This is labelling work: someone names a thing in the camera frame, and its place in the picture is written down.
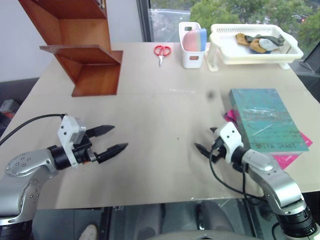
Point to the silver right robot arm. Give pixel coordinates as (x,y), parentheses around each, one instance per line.
(272,180)

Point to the white plastic dish rack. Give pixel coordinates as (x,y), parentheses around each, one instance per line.
(252,58)

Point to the grey robot torso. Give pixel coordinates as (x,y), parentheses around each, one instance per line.
(205,236)

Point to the tan cloth glove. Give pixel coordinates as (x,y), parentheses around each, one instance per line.
(257,47)

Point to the brown cloth glove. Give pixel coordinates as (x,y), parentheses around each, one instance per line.
(240,39)

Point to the white plastic storage bin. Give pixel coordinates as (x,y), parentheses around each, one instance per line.
(192,60)

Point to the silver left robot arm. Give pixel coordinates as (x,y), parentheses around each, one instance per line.
(30,175)

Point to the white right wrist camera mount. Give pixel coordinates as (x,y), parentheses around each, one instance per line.
(231,140)

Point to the dark window frame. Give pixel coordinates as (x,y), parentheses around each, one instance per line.
(143,20)

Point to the pink sponge pad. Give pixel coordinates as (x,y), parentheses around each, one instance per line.
(191,41)

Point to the pink book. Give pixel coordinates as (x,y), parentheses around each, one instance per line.
(287,158)

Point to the wooden shelf stand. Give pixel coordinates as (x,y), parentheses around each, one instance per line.
(82,50)

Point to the teal hardcover book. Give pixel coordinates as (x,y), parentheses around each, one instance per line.
(267,120)

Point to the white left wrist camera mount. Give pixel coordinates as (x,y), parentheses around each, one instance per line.
(67,135)

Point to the blue sponge pad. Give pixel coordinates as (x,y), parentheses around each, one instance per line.
(203,38)

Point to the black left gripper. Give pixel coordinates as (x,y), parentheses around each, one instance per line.
(82,150)

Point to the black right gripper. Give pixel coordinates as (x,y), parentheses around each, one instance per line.
(218,147)

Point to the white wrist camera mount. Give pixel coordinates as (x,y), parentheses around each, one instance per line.
(231,140)
(67,135)

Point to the light shoe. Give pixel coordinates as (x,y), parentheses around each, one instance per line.
(88,232)

